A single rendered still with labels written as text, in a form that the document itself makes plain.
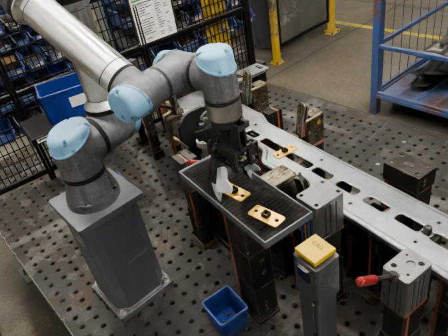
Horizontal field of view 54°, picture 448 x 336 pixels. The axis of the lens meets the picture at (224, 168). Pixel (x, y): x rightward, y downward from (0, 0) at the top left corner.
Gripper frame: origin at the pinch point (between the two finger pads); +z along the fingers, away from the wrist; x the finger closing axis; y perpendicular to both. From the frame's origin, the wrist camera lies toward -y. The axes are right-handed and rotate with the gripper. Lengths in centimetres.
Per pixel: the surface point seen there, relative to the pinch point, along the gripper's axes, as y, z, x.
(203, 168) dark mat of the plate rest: -14.3, 2.0, 2.4
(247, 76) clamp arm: -53, 8, 60
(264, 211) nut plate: 11.9, 0.8, -2.0
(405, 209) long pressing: 27.7, 18.0, 33.8
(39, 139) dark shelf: -104, 16, -11
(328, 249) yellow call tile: 28.9, 2.0, -2.0
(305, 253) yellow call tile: 25.9, 2.0, -5.6
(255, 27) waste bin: -272, 94, 289
